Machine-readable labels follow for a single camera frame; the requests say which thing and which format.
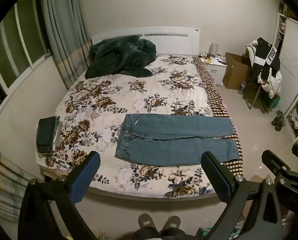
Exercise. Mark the white puffy jacket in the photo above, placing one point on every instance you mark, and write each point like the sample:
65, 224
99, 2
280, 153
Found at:
273, 85

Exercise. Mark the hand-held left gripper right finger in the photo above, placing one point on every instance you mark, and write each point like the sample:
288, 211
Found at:
215, 177

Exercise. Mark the white bed headboard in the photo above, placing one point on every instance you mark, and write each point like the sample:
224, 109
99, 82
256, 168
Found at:
173, 42

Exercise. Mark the grey slipper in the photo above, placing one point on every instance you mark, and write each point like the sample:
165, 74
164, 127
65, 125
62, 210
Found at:
147, 221
171, 222

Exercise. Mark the black and white jacket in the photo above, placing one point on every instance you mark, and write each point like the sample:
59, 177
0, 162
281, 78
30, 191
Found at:
263, 55

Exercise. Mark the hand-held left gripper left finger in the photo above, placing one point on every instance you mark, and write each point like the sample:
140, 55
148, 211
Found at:
85, 177

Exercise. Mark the metal-framed chair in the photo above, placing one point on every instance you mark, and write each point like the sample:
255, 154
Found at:
256, 96

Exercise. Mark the brown checkered bed sheet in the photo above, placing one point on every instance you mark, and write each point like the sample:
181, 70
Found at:
213, 97

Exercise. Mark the stack of folded dark clothes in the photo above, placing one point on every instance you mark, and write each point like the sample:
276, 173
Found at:
46, 132

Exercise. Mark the dark green blanket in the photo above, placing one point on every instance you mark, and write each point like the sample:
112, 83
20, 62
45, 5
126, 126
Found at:
119, 57

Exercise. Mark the white nightstand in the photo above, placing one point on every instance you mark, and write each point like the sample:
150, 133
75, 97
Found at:
216, 72

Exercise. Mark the white wardrobe shelf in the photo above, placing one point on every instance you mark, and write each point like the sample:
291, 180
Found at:
293, 55

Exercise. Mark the brown cardboard box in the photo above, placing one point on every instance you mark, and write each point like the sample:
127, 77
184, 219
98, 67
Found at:
235, 72

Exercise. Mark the blue denim pants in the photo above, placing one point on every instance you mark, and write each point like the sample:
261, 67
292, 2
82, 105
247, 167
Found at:
176, 140

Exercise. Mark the plastic water bottle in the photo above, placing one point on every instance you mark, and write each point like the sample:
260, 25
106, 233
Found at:
242, 87

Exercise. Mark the floral bed sheet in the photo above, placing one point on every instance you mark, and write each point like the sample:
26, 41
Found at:
129, 97

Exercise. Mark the striped plaid curtain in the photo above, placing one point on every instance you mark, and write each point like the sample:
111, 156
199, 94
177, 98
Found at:
4, 180

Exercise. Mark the cream table lamp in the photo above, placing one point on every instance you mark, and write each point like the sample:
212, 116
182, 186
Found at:
213, 50

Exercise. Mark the pair of dark slippers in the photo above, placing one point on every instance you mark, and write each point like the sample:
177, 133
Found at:
278, 121

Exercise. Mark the white-framed window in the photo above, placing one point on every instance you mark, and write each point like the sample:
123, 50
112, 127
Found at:
14, 42

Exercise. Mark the grey-green pleated curtain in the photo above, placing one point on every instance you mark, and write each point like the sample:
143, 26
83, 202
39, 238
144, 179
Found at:
64, 30

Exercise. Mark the green storage box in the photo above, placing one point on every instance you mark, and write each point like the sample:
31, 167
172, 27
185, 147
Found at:
275, 103

